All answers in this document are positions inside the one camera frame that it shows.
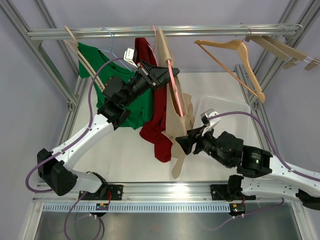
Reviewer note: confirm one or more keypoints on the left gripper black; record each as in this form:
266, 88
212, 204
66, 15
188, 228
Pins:
157, 76

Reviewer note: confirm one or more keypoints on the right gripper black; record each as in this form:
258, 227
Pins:
187, 141

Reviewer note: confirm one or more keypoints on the pink plastic hanger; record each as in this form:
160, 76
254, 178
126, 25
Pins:
175, 89

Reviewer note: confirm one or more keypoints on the beige t shirt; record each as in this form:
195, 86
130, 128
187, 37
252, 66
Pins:
175, 126

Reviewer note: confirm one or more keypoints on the red t shirt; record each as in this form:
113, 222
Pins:
153, 129

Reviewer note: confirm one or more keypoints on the pink wire hanger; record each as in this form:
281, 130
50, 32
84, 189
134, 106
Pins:
155, 31

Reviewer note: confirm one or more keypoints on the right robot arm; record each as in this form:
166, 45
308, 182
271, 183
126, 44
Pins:
258, 172

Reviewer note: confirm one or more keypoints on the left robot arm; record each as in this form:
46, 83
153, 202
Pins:
56, 167

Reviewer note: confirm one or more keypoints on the green t shirt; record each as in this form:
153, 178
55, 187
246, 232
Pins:
142, 109

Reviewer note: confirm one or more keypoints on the wooden hanger with bar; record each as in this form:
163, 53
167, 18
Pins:
241, 49

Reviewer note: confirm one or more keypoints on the beige plastic hanger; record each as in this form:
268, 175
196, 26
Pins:
73, 46

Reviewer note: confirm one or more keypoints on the tan clip hanger near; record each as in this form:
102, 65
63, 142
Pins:
284, 52

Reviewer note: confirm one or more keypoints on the tan clip hanger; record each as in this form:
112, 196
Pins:
284, 52
311, 62

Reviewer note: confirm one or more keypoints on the tan clip hanger far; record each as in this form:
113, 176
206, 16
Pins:
311, 62

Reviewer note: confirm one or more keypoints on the white plastic basket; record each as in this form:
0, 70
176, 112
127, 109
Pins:
234, 124

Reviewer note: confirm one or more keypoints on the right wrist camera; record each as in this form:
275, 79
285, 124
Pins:
209, 119

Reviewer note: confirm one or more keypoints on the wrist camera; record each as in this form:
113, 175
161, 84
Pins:
209, 119
130, 56

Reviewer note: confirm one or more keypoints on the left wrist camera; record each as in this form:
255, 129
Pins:
130, 56

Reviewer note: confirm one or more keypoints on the blue wire hanger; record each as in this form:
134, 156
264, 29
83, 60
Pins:
111, 47

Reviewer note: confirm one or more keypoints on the aluminium front rail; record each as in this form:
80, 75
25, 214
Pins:
200, 191

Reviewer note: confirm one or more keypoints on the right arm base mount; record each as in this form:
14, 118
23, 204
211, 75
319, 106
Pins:
219, 192

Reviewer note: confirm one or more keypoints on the white slotted cable duct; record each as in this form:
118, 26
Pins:
84, 207

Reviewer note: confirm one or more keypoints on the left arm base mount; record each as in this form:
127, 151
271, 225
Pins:
113, 192

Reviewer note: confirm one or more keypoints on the aluminium hanging rail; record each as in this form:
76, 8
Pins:
279, 29

